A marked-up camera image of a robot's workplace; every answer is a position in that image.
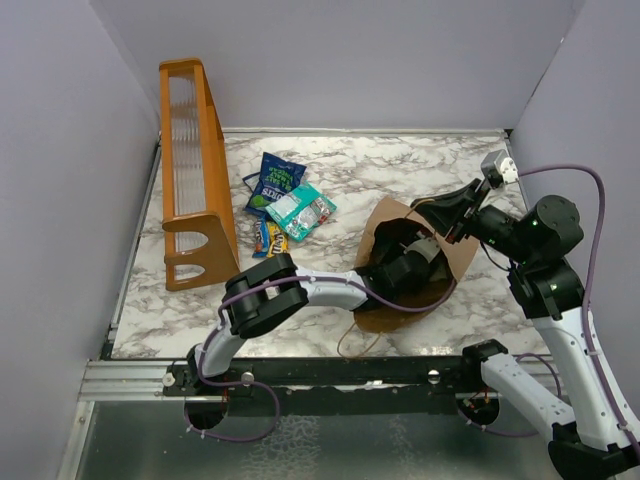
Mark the orange wooden rack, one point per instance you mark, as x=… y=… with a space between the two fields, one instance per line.
x=198 y=220

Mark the yellow M&M's packet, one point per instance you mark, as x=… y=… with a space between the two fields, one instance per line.
x=278 y=241

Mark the green snack packet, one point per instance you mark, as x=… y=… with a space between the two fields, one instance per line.
x=301 y=211

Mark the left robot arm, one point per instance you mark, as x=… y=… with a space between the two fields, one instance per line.
x=264 y=296

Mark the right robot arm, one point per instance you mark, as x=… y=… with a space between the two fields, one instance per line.
x=591 y=435

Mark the small blue candy bar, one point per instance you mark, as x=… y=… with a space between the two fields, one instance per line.
x=261 y=238

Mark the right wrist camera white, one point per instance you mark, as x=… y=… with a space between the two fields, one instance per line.
x=499 y=169

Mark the blue Burts crisps packet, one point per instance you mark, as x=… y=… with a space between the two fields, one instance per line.
x=278 y=177

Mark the dark blue snack packet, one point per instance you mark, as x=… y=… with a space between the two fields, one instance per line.
x=252 y=181

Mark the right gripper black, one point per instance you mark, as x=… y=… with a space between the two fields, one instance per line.
x=452 y=209

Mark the brown paper bag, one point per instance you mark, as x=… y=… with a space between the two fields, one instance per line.
x=460 y=260

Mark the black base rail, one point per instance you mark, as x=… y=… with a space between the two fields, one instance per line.
x=328 y=386

